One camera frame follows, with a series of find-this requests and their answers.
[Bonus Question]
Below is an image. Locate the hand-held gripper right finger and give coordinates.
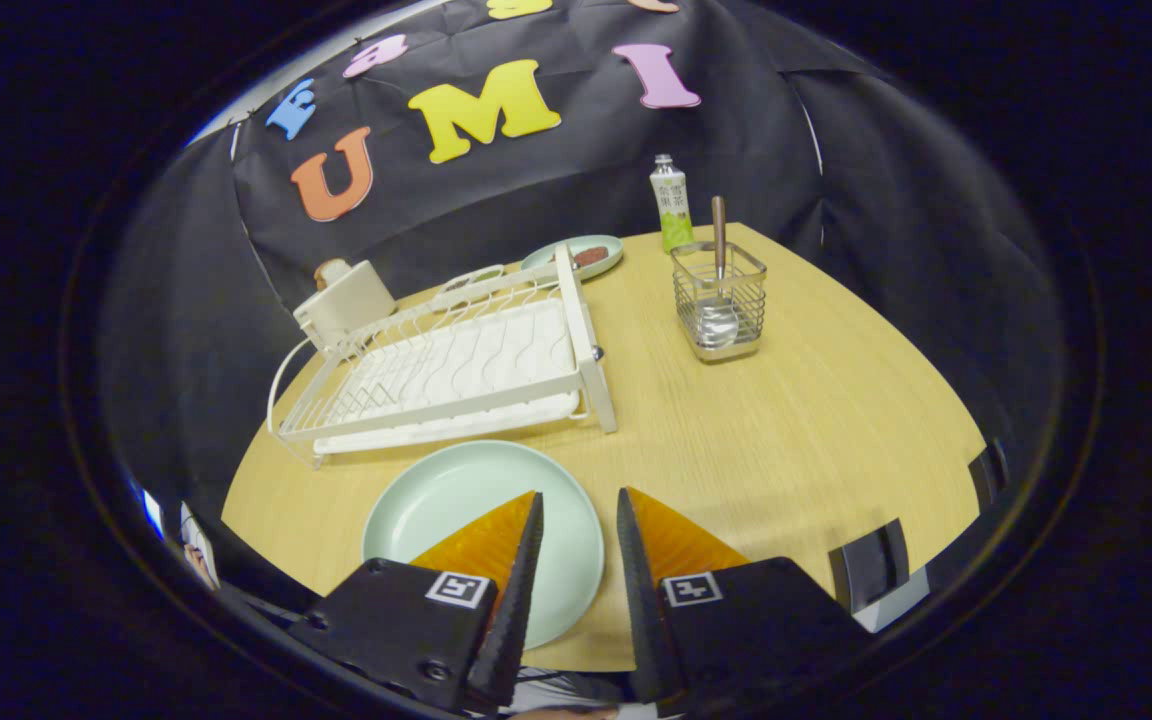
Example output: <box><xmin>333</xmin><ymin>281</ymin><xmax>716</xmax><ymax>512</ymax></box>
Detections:
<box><xmin>616</xmin><ymin>487</ymin><xmax>877</xmax><ymax>706</ymax></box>

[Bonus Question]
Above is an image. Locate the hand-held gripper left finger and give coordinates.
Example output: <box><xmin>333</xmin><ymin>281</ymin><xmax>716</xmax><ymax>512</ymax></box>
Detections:
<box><xmin>286</xmin><ymin>490</ymin><xmax>545</xmax><ymax>713</ymax></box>

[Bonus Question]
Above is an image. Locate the light green plate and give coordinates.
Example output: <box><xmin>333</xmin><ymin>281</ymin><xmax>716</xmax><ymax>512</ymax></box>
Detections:
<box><xmin>362</xmin><ymin>440</ymin><xmax>605</xmax><ymax>651</ymax></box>

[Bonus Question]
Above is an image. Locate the white dish rack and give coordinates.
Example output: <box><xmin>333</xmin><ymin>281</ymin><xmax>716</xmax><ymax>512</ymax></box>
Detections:
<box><xmin>268</xmin><ymin>245</ymin><xmax>619</xmax><ymax>469</ymax></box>

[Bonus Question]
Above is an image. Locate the metal wire basket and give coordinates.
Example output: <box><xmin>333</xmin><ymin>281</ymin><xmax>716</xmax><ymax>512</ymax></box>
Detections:
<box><xmin>671</xmin><ymin>241</ymin><xmax>768</xmax><ymax>363</ymax></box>

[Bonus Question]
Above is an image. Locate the brown handled metal spoon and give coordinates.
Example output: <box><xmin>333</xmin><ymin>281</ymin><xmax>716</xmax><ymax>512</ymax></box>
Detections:
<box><xmin>698</xmin><ymin>196</ymin><xmax>742</xmax><ymax>349</ymax></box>

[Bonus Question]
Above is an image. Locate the small white dish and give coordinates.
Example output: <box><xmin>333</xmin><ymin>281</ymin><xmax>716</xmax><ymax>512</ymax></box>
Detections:
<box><xmin>436</xmin><ymin>264</ymin><xmax>507</xmax><ymax>297</ymax></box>

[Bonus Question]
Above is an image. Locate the small green plate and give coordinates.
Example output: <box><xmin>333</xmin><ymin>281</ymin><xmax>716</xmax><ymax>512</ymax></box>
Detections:
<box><xmin>521</xmin><ymin>235</ymin><xmax>624</xmax><ymax>282</ymax></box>

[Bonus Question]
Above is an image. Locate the black table clamp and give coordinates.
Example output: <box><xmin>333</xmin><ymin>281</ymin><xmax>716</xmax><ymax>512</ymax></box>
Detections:
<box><xmin>969</xmin><ymin>440</ymin><xmax>1010</xmax><ymax>511</ymax></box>
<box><xmin>829</xmin><ymin>518</ymin><xmax>910</xmax><ymax>611</ymax></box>

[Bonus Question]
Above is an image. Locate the white toaster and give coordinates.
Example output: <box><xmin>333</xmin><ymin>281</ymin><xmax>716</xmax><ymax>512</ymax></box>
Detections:
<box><xmin>293</xmin><ymin>260</ymin><xmax>398</xmax><ymax>352</ymax></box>

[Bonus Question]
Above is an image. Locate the green label drink bottle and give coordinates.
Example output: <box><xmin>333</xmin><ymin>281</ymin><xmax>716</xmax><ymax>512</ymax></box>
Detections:
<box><xmin>649</xmin><ymin>154</ymin><xmax>695</xmax><ymax>253</ymax></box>

